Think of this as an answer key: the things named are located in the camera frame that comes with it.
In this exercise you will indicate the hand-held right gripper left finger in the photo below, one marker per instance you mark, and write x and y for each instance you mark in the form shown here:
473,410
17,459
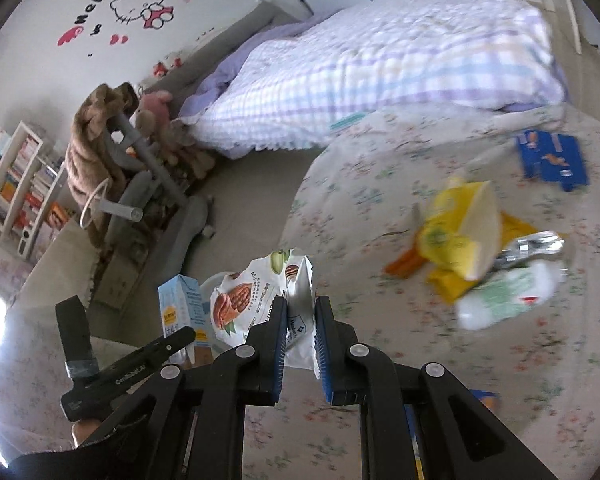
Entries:
277,345

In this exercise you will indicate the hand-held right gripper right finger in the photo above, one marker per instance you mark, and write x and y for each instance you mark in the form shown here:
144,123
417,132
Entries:
325,350

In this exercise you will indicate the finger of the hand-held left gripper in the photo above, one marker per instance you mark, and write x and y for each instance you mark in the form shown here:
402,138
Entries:
175,341

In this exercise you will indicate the light blue milk carton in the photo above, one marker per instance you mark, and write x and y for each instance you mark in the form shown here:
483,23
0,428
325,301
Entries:
180,305

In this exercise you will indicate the white nut snack bag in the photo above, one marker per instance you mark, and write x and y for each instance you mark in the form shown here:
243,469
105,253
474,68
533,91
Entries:
230,305

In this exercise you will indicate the yellow paper bag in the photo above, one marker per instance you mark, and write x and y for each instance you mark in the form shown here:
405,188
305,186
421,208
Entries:
450,245

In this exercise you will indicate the white green plastic packet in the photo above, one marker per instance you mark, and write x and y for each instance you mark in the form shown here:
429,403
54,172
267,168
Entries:
505,295

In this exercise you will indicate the blue snack packet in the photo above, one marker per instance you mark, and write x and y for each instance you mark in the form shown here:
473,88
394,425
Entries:
550,160

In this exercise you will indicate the person's left hand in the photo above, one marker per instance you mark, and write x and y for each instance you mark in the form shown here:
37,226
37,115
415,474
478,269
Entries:
85,432

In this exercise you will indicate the cardboard box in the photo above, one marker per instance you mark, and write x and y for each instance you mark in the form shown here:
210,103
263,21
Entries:
122,280

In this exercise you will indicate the orange wrapper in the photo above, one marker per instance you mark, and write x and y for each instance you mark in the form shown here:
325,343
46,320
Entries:
405,262

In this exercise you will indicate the pink floral floor mat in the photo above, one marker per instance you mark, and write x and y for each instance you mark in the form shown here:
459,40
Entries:
0,260

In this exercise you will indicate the flat yellow packet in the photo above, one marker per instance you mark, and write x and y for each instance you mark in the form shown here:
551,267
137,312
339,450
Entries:
447,285

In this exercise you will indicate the floral bedsheet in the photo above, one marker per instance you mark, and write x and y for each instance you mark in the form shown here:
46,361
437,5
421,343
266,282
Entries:
480,360

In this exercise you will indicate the blue orange box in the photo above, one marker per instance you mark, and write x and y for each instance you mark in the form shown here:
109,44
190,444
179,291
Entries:
485,397

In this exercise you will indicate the grey exercise machine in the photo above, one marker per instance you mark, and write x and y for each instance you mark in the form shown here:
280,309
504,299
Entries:
155,170

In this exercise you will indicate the white bookshelf with books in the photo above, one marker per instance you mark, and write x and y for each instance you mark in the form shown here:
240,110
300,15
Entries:
20,185

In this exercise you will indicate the pile of brown plush toys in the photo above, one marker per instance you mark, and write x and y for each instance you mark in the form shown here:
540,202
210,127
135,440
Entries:
185,150

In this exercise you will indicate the brown plush coat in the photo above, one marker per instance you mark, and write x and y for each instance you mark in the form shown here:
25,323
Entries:
87,155

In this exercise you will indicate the silver foil wrapper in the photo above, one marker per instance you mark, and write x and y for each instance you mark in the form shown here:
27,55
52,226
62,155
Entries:
530,247

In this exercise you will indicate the pink plush toy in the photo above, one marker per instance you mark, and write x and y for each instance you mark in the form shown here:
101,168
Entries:
152,105

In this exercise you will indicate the checked purple white quilt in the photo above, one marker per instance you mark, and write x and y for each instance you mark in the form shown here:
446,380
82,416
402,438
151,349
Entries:
380,60

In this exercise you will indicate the grey bed headboard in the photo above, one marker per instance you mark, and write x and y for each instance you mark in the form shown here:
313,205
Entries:
240,22

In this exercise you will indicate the pink cat wall sticker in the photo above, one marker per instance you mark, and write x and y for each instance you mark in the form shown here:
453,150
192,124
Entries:
140,5

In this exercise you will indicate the white door frame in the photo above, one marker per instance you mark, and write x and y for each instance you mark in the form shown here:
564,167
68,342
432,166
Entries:
567,5

